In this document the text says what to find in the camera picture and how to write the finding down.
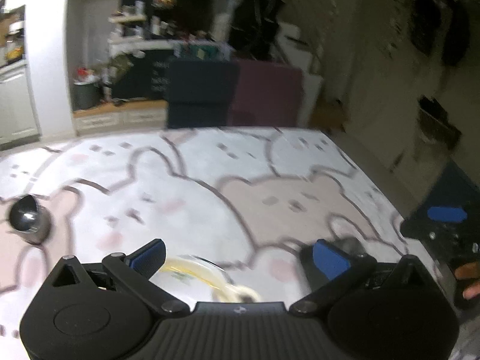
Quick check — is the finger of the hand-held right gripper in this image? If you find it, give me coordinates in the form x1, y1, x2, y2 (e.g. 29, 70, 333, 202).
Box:
400, 204, 469, 239

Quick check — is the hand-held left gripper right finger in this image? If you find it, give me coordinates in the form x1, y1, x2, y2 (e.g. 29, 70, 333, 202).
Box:
289, 238, 434, 315

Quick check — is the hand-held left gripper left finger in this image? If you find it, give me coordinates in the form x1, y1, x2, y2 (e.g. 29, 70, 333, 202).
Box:
49, 238, 191, 314

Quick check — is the steel rectangular container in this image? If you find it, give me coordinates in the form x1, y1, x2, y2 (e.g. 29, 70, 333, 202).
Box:
335, 236, 366, 259

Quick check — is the small white floral bowl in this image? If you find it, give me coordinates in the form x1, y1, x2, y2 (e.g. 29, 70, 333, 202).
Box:
150, 255, 241, 302

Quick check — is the cream bowl with handles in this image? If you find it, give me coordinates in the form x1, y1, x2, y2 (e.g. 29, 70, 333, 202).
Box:
214, 285, 263, 304

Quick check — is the person's right hand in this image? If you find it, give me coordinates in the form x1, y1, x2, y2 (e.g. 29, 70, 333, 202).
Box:
455, 262, 480, 301

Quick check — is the dark blue cloth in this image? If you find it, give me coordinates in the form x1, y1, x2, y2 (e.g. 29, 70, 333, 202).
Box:
410, 161, 480, 222

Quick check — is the bear print tablecloth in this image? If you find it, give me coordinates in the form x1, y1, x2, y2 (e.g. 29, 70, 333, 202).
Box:
0, 127, 451, 360

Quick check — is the small round steel bowl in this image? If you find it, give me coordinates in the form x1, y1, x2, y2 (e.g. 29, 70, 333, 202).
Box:
8, 194, 52, 245

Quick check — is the dark blue chair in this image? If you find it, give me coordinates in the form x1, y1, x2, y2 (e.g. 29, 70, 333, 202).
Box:
166, 59, 241, 129

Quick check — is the grey trash bin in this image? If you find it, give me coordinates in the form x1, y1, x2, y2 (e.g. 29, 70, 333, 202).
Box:
73, 79, 99, 110

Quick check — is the maroon chair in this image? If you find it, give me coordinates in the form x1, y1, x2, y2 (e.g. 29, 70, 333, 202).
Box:
229, 59, 305, 128

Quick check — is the black printed banner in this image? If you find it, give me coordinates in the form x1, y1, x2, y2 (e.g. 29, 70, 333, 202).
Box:
112, 49, 177, 100

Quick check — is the black hanging shirt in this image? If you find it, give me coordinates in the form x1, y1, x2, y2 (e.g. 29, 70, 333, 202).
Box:
410, 0, 471, 64

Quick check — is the white kitchen cabinet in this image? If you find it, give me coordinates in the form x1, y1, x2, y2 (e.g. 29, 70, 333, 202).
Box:
0, 64, 40, 145

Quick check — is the white storage rack with bottles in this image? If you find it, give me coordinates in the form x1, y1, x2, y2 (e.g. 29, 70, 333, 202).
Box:
109, 13, 149, 46

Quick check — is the black jacket with white trim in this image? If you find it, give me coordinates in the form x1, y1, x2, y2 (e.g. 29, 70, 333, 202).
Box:
229, 0, 286, 61

